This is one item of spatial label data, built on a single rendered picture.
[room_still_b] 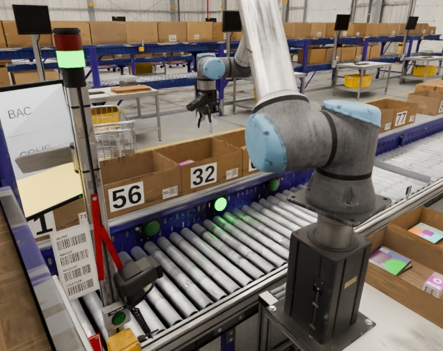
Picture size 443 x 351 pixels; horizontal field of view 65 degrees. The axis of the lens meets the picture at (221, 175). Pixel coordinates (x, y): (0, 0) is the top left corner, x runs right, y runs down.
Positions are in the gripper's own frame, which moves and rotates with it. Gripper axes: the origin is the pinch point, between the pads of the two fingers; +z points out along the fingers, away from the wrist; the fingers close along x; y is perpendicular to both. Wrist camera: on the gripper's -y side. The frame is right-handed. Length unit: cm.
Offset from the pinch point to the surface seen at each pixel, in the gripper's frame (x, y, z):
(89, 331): -50, -80, 43
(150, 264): -73, -66, 9
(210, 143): 20.9, 19.0, 16.7
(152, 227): -16, -40, 36
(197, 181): -8.2, -9.7, 23.4
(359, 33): 448, 816, -32
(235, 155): -7.8, 15.2, 15.1
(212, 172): -8.1, -0.6, 20.8
